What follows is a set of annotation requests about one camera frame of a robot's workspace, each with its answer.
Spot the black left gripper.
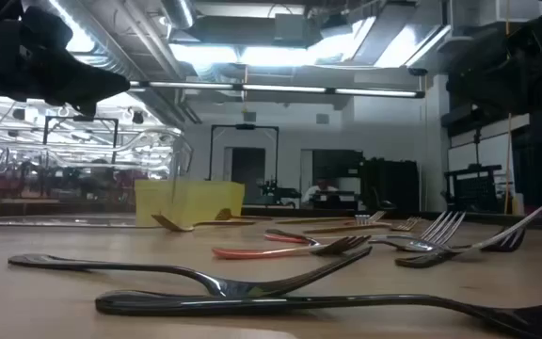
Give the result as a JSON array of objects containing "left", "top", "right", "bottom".
[{"left": 0, "top": 0, "right": 130, "bottom": 116}]

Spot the black fork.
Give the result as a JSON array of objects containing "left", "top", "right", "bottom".
[
  {"left": 7, "top": 245, "right": 375, "bottom": 299},
  {"left": 94, "top": 287, "right": 542, "bottom": 339},
  {"left": 263, "top": 228, "right": 373, "bottom": 258},
  {"left": 394, "top": 227, "right": 527, "bottom": 269}
]

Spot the clear plastic bin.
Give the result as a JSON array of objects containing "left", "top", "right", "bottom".
[{"left": 0, "top": 127, "right": 195, "bottom": 230}]

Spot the black pegboard cart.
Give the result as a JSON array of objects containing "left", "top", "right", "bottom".
[{"left": 442, "top": 163, "right": 505, "bottom": 213}]

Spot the black cabinet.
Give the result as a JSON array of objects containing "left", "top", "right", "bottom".
[{"left": 359, "top": 157, "right": 421, "bottom": 212}]

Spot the yellow plastic bin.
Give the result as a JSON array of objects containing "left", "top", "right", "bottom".
[{"left": 134, "top": 179, "right": 247, "bottom": 227}]

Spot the long linear ceiling light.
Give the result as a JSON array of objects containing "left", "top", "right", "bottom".
[{"left": 128, "top": 80, "right": 426, "bottom": 99}]

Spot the person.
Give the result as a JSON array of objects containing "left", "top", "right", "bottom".
[{"left": 301, "top": 178, "right": 341, "bottom": 208}]

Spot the black rig frame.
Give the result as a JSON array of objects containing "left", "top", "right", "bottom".
[
  {"left": 208, "top": 123, "right": 280, "bottom": 183},
  {"left": 42, "top": 115, "right": 120, "bottom": 166}
]

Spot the silver ceiling duct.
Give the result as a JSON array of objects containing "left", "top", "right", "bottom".
[{"left": 160, "top": 0, "right": 197, "bottom": 30}]

